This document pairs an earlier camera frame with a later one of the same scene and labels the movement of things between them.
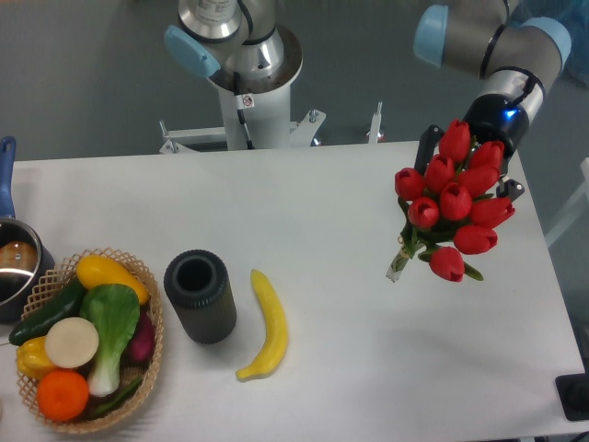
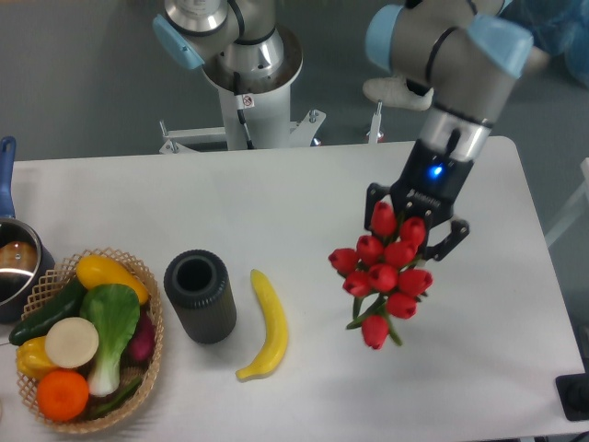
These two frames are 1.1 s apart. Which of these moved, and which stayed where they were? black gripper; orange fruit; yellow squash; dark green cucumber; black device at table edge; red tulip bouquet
Moved: red tulip bouquet; black gripper
Stayed: dark green cucumber; orange fruit; yellow squash; black device at table edge
